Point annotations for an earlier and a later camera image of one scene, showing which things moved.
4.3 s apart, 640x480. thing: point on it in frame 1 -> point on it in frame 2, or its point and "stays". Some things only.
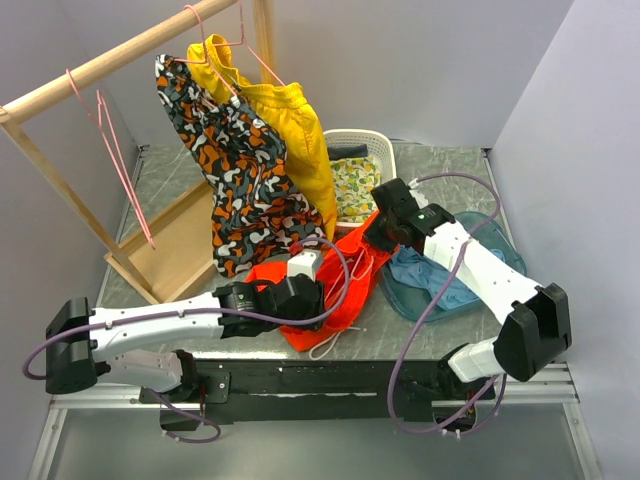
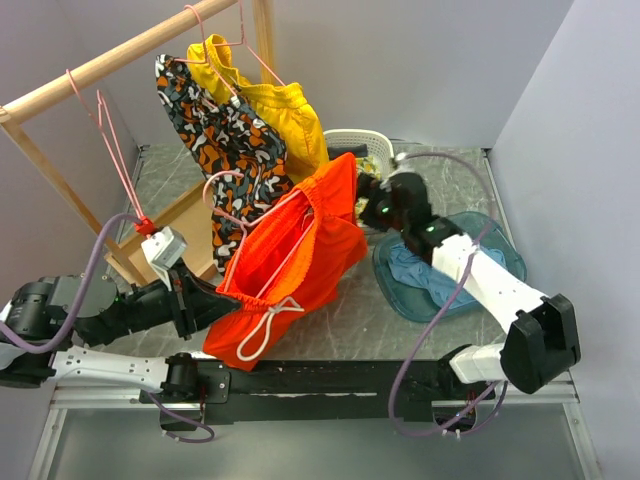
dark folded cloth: [347, 152] stays
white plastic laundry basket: [379, 144] stays
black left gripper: [318, 307] -> [194, 304]
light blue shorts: [433, 277] stays
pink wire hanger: [353, 273] -> [248, 224]
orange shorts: [349, 266] -> [288, 264]
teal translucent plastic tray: [414, 300] stays
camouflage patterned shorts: [258, 210] stays
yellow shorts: [284, 105] stays
